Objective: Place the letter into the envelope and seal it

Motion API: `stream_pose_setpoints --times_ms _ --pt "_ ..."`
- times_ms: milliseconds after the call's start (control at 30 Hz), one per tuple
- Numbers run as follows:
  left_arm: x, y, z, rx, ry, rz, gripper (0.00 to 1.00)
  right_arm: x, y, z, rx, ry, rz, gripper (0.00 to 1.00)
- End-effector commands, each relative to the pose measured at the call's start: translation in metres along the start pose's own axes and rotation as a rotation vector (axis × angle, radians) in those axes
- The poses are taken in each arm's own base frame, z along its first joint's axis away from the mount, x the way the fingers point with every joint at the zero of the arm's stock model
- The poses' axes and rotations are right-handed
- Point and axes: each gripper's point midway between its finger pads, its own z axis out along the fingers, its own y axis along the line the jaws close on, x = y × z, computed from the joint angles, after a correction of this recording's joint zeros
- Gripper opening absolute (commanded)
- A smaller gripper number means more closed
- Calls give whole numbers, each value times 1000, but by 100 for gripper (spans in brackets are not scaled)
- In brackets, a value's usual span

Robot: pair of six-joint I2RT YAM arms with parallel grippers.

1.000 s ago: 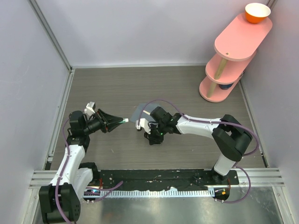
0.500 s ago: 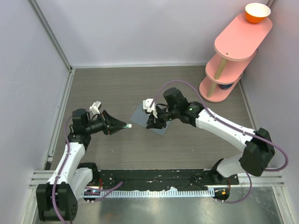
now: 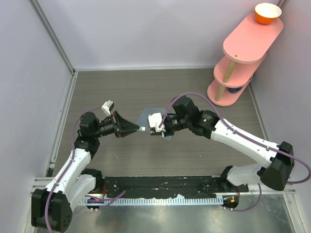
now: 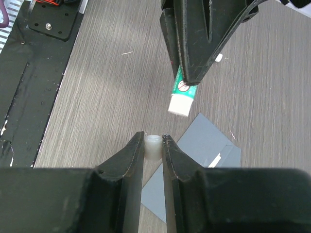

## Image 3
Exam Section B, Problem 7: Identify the blue grey envelope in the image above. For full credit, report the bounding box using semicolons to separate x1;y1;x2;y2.
136;107;166;136

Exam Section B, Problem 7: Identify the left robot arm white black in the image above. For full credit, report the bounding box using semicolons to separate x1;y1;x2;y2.
31;112;145;233

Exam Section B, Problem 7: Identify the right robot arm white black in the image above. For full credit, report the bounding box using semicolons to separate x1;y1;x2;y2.
148;96;294;191

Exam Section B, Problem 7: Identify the blue object under shelf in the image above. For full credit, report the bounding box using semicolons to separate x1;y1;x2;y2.
227;86;243;94

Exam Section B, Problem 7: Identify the pink three tier shelf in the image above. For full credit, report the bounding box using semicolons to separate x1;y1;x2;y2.
207;13;283;107

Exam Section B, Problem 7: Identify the orange bowl white inside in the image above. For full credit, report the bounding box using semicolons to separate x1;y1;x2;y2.
255;3;282;25

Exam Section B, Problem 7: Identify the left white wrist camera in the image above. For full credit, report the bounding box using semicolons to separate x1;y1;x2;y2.
101;100;114;117

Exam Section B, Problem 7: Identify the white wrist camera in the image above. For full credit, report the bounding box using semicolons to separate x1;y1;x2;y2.
148;113;166;133
101;100;114;117

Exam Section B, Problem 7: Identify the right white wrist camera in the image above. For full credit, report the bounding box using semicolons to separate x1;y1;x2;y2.
148;113;166;133

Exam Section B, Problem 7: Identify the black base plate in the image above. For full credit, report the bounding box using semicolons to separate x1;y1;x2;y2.
103;176;249;199

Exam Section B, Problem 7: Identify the white slotted cable duct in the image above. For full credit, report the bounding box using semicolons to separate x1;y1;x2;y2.
80;196;224;206

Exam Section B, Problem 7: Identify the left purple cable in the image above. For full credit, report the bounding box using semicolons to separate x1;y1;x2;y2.
45;108;127;231

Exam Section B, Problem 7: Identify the aluminium frame rail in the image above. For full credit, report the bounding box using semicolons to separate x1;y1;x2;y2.
28;0;76;73

